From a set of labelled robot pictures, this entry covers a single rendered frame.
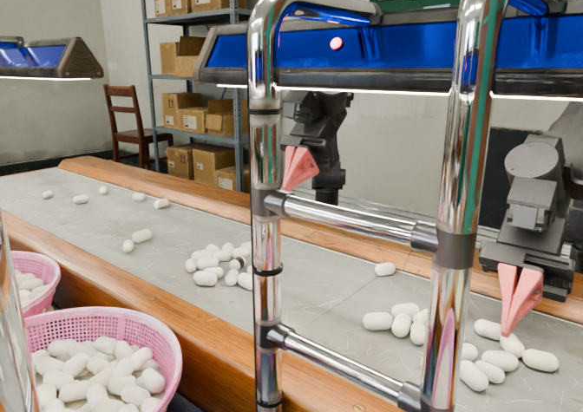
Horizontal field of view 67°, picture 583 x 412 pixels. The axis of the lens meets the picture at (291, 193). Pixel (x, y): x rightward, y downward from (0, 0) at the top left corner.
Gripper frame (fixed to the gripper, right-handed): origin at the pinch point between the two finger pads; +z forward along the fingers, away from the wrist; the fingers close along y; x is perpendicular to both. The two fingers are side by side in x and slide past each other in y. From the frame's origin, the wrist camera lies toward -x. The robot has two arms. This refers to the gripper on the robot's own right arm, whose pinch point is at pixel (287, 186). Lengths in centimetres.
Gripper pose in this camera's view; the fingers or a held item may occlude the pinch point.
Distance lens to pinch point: 79.1
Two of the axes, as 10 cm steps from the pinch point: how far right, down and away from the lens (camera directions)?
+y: 7.9, 1.8, -5.9
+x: 4.0, 5.9, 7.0
